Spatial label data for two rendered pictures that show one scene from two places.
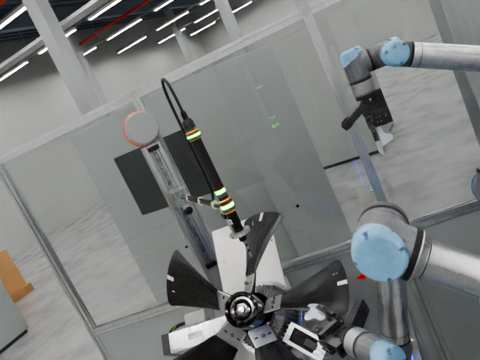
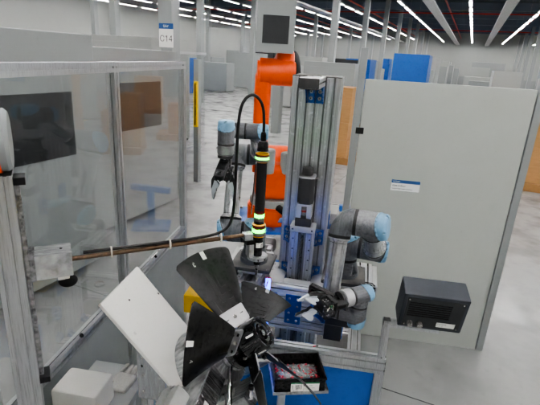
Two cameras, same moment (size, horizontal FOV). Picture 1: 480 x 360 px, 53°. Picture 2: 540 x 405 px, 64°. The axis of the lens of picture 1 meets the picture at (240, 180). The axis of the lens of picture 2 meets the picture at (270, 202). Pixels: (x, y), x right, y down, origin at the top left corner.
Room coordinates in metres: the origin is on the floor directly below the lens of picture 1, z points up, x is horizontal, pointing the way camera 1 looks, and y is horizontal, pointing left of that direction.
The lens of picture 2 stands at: (1.67, 1.42, 2.11)
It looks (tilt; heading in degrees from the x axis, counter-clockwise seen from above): 19 degrees down; 261
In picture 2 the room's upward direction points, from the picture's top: 3 degrees clockwise
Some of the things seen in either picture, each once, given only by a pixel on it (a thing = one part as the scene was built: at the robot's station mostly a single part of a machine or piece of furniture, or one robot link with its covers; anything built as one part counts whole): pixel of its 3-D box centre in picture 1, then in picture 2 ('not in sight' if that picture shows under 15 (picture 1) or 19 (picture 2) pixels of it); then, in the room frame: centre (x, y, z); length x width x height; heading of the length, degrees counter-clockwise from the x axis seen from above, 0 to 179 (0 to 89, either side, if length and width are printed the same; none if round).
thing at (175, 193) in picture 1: (179, 196); (51, 261); (2.09, 0.27, 1.54); 0.10 x 0.07 x 0.08; 19
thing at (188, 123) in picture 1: (213, 177); (259, 201); (1.50, 0.07, 1.65); 0.04 x 0.04 x 0.46
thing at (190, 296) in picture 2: not in sight; (203, 301); (1.68, -0.36, 1.02); 0.16 x 0.10 x 0.11; 164
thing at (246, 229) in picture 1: (233, 220); (255, 245); (1.51, 0.07, 1.50); 0.09 x 0.07 x 0.10; 19
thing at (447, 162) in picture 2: not in sight; (426, 211); (0.08, -1.39, 1.10); 1.21 x 0.05 x 2.20; 164
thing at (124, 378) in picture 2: not in sight; (125, 377); (1.98, -0.05, 0.87); 0.15 x 0.09 x 0.02; 68
